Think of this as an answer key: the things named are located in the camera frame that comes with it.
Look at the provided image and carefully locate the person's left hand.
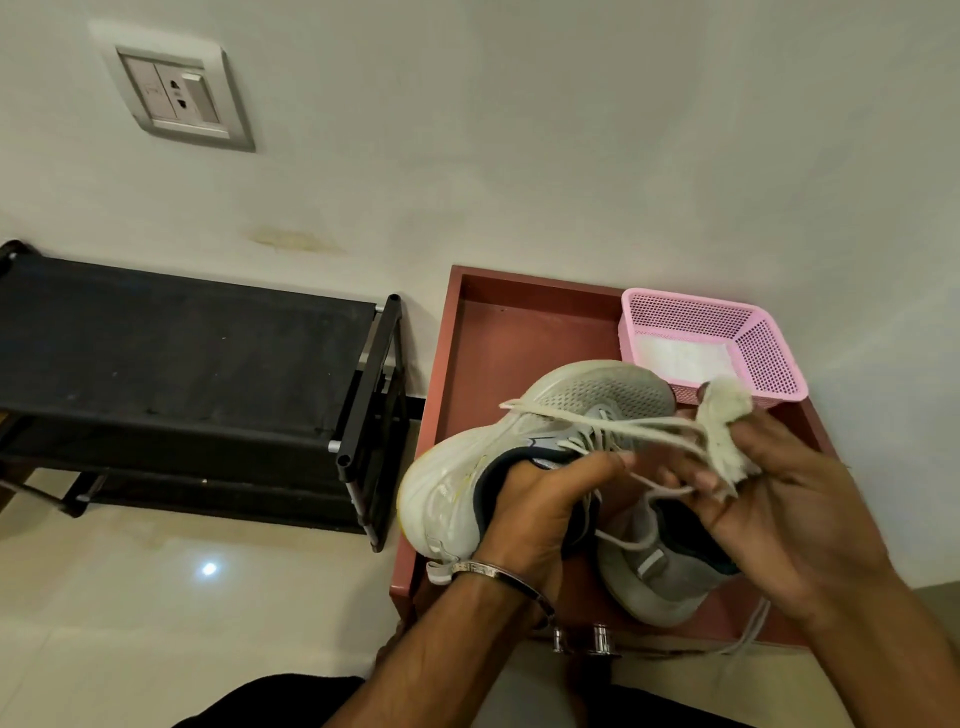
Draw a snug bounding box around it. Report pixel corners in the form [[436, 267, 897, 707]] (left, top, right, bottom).
[[472, 449, 637, 624]]

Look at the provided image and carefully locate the person's right hand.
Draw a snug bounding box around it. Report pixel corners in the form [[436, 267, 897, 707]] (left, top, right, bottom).
[[659, 382, 898, 624]]

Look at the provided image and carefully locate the grey sneaker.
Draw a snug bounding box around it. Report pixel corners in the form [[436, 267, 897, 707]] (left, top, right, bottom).
[[395, 359, 714, 588], [596, 479, 774, 658]]

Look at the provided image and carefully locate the white wipe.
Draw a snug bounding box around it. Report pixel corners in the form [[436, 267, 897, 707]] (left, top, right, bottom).
[[693, 377, 763, 502]]

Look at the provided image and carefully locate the reddish-brown side table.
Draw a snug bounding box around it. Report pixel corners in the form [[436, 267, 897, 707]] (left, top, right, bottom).
[[388, 263, 834, 650]]

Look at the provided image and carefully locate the black shoe rack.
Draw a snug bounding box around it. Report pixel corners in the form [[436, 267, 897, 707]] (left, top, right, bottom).
[[0, 239, 410, 554]]

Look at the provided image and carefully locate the person's left forearm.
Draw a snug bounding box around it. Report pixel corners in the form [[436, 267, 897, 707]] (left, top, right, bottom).
[[322, 573, 553, 728]]

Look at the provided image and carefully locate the pink plastic basket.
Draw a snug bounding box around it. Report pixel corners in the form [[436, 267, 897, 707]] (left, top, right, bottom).
[[618, 287, 810, 410]]

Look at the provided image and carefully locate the brown wooden furniture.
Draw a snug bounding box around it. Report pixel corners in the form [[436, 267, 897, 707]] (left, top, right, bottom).
[[0, 412, 35, 515]]

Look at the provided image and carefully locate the silver bracelet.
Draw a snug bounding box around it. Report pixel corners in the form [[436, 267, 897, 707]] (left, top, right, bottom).
[[448, 558, 558, 630]]

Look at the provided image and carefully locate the white wall socket plate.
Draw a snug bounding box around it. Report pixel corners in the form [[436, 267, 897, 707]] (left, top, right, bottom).
[[87, 20, 256, 154]]

